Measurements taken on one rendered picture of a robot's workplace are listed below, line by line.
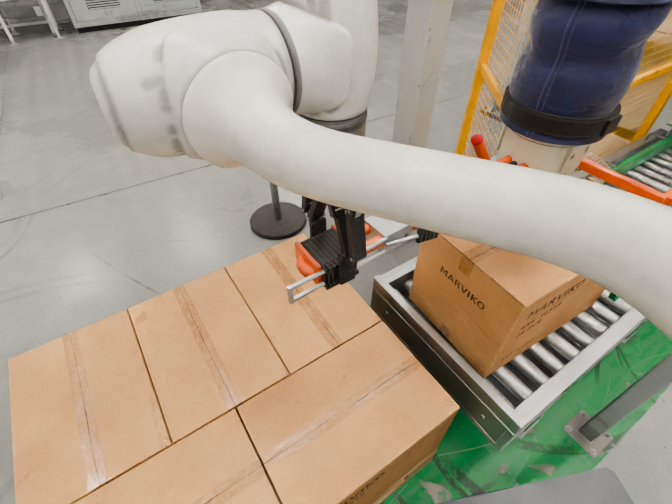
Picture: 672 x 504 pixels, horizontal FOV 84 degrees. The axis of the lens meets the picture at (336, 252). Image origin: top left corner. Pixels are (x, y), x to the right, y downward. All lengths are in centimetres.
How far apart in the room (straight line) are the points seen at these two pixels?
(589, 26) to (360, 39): 50
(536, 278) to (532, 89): 53
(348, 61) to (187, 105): 17
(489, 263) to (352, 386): 59
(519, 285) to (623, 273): 86
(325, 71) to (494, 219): 23
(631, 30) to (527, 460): 160
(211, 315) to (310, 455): 64
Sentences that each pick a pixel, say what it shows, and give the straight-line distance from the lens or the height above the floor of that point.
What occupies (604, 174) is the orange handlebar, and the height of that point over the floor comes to 128.
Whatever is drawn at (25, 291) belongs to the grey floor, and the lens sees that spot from 290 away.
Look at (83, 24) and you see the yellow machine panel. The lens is 793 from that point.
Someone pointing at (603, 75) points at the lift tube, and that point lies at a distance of 88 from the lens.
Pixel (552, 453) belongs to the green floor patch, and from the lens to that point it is 203.
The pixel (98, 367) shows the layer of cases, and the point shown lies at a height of 54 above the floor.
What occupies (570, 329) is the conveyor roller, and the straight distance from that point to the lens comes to 168.
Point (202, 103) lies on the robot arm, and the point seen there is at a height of 162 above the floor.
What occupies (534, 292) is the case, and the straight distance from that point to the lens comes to 115.
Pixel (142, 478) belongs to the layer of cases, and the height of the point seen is 54.
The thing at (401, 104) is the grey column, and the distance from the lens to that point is 218.
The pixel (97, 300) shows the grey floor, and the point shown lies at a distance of 260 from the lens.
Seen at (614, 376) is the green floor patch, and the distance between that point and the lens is 238.
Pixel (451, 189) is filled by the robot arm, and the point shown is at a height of 159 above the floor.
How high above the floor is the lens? 174
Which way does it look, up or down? 45 degrees down
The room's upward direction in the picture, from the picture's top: straight up
